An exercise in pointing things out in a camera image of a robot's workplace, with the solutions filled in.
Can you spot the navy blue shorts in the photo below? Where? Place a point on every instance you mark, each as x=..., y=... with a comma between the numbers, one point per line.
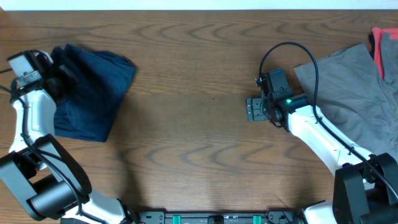
x=89, y=110

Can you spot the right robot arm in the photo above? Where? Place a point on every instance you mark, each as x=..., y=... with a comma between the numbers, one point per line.
x=365, y=185

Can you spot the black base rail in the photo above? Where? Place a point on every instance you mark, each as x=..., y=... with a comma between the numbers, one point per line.
x=272, y=216

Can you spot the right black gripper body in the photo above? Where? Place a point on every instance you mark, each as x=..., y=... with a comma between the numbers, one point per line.
x=260, y=108

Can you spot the red black garment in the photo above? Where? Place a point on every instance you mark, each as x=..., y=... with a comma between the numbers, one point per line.
x=375, y=39

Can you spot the grey shorts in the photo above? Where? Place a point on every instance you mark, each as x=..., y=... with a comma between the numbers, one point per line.
x=353, y=95

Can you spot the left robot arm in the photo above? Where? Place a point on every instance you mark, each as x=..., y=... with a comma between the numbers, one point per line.
x=43, y=177

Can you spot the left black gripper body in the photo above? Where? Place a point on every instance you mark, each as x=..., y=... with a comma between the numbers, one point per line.
x=63, y=76

